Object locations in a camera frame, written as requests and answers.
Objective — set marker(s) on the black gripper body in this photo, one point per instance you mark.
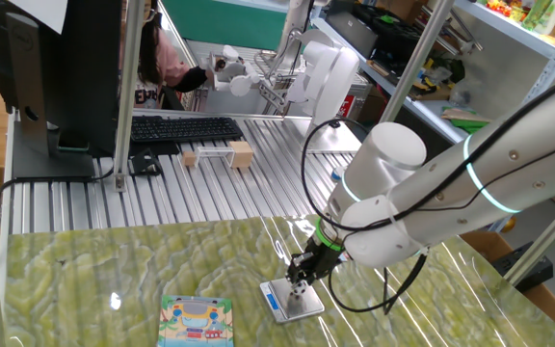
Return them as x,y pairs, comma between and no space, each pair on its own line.
321,262

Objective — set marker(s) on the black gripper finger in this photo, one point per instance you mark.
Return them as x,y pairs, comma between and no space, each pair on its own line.
313,283
294,275

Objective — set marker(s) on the small soccer ball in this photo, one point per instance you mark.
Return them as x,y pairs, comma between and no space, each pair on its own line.
299,288

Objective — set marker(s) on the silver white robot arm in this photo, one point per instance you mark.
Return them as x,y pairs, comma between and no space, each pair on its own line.
499,183

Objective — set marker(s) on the silver background robot link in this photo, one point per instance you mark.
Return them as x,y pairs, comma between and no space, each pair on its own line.
294,24

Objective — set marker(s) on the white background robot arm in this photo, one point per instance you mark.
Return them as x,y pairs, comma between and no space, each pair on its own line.
330,82

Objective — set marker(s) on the forearm in black sleeve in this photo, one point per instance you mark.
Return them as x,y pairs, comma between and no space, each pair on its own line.
191,79

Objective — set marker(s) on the silver digital pocket scale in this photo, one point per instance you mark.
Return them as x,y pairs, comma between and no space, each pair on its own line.
301,306

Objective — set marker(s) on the cartoon bus jigsaw board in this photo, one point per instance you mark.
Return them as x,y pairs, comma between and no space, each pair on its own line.
195,320

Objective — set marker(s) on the red white sign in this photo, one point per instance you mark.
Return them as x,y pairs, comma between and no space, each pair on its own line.
347,108

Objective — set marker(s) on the brown cardboard carton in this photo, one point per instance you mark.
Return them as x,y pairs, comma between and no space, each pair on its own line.
371,106

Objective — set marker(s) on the green marble pattern mat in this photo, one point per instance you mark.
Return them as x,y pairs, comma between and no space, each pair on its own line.
113,270

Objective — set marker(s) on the black keyboard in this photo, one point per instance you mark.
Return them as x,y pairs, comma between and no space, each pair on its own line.
186,128

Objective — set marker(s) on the yellow ball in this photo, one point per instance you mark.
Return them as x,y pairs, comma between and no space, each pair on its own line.
509,224

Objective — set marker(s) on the white haptic control device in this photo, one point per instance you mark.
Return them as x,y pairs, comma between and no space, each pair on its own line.
239,84

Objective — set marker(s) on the green plastic pieces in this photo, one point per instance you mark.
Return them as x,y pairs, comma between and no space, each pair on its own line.
470,126

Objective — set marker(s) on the black box device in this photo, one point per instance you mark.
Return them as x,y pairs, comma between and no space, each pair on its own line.
523,267

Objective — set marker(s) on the yellow black toy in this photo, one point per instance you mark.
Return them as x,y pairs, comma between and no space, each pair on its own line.
424,86

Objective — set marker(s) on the grey equipment case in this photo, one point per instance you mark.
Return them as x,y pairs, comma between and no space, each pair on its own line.
350,31

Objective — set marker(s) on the black tool case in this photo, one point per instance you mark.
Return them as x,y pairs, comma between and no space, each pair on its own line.
393,38

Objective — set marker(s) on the person in pink shirt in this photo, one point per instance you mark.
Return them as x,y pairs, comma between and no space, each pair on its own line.
166,62

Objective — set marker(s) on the green partition panel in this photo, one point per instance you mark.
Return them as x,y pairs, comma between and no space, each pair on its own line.
239,19

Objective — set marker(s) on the black phone teal case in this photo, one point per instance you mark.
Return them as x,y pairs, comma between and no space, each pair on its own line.
72,145

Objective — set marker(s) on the black computer monitor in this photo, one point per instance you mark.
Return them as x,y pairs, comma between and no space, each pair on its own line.
80,72

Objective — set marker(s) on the grey metal shelf rack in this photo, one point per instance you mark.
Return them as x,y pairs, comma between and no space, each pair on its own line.
509,26

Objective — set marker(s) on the colourful toy pile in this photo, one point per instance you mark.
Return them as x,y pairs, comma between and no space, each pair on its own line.
504,7

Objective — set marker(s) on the green juice carton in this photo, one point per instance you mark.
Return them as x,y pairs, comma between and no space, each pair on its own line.
537,12

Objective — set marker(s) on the white plastic bottle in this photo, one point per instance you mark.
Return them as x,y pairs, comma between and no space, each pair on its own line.
554,17

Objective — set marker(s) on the white paper sheet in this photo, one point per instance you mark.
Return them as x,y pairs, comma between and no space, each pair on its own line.
41,12

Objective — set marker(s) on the small black bracket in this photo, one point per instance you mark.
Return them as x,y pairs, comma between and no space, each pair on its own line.
145,164

